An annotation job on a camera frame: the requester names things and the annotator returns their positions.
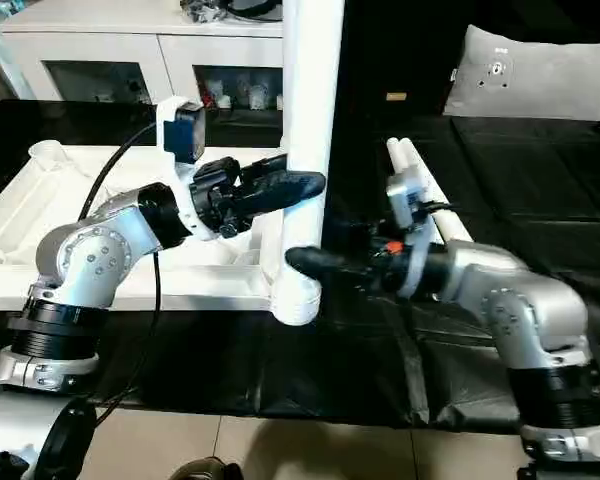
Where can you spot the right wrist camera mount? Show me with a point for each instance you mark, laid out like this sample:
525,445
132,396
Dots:
402,197

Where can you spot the dark bag on cabinet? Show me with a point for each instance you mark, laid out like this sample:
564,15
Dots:
255,9

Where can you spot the white plastic table leg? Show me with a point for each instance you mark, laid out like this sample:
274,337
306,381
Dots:
395,155
310,100
452,225

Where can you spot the black mat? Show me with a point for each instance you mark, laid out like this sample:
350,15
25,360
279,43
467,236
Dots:
530,175

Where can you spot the dark robot left foot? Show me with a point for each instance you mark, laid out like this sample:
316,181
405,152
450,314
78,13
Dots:
207,470

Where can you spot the dark clutter pile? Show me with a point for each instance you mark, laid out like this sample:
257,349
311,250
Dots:
202,11

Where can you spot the black cabinet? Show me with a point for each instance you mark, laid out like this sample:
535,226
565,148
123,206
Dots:
395,50

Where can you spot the white cabinet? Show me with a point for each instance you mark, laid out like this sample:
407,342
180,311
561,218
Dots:
105,50

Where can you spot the small gold label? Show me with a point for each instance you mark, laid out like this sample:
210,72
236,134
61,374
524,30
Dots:
396,95

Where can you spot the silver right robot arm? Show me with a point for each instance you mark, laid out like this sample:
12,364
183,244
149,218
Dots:
530,310

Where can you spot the grey cushion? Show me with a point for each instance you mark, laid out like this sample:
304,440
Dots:
540,75

